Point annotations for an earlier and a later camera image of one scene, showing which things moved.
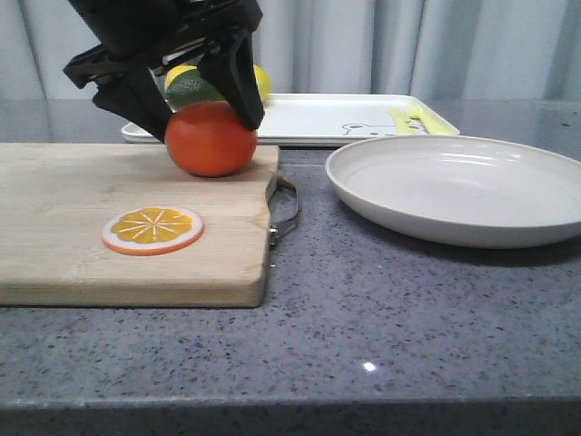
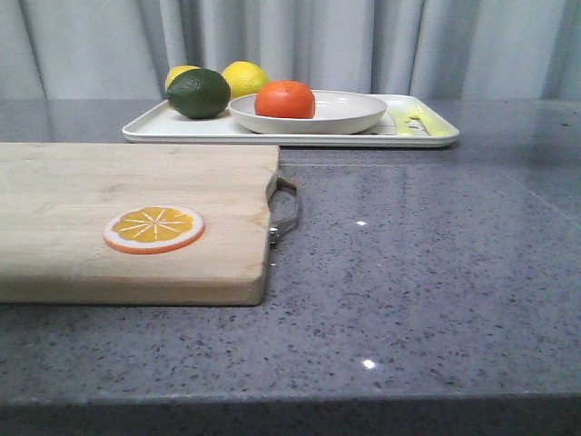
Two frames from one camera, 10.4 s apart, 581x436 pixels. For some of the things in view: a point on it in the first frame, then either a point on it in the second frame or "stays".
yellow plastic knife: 401,120 stays
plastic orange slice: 152,231 stays
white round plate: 467,191 to 337,112
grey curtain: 448,50 stays
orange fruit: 208,138 to 285,99
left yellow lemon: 172,74 stays
